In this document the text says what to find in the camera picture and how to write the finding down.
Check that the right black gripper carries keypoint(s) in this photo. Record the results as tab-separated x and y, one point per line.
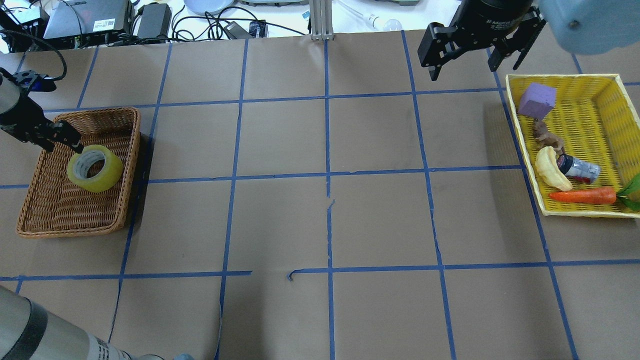
495	20

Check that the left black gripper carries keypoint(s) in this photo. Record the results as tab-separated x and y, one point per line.
19	116

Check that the yellow tape roll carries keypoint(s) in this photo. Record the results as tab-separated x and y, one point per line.
79	164

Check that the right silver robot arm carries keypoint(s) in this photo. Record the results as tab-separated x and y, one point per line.
581	27

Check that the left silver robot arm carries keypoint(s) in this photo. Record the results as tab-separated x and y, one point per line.
28	330

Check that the purple foam block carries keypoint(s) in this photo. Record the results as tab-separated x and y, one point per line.
537	101

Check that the brown toy figure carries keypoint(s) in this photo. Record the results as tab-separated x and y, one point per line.
546	138

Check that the black computer box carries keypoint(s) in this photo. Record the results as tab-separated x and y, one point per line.
89	18

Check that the yellow toy banana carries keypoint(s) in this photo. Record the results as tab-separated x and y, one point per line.
547	167

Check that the yellow plastic basket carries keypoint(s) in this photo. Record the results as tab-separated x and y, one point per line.
597	120

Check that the black power adapter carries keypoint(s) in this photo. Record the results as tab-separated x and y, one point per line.
154	20

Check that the small printed can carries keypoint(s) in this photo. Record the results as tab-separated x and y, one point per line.
577	169

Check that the light blue plate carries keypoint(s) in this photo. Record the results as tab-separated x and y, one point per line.
200	7

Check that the orange toy carrot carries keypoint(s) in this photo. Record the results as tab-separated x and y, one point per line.
604	195

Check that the aluminium frame post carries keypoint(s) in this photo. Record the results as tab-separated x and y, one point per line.
321	20

